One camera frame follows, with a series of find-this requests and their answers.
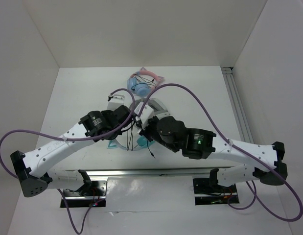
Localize purple cable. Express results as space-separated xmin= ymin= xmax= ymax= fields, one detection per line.
xmin=0 ymin=88 xmax=142 ymax=235
xmin=136 ymin=83 xmax=303 ymax=222

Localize aluminium front rail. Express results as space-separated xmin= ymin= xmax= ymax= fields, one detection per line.
xmin=65 ymin=166 xmax=230 ymax=177

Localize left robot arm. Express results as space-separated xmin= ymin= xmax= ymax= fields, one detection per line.
xmin=10 ymin=105 xmax=133 ymax=198

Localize aluminium side rail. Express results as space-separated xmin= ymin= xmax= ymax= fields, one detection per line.
xmin=221 ymin=67 xmax=255 ymax=143

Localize teal cat-ear headphones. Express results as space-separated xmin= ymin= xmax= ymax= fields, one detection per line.
xmin=107 ymin=136 xmax=155 ymax=151

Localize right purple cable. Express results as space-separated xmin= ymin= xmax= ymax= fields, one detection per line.
xmin=136 ymin=83 xmax=303 ymax=222

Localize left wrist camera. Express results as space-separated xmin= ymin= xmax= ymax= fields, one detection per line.
xmin=107 ymin=94 xmax=125 ymax=111

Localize pink blue cat-ear headphones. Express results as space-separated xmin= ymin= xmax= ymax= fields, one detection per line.
xmin=127 ymin=67 xmax=164 ymax=97

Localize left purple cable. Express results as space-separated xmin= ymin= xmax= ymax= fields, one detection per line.
xmin=0 ymin=88 xmax=142 ymax=235

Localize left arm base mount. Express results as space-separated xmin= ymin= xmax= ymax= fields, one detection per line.
xmin=62 ymin=177 xmax=108 ymax=208

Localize black headphone cable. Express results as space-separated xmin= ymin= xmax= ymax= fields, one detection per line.
xmin=121 ymin=117 xmax=157 ymax=159

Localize grey white headphones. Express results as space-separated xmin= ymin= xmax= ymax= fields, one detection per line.
xmin=129 ymin=97 xmax=170 ymax=120

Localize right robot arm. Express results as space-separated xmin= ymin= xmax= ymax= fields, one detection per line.
xmin=137 ymin=116 xmax=288 ymax=192

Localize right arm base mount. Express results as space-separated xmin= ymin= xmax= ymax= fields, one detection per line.
xmin=192 ymin=178 xmax=239 ymax=206

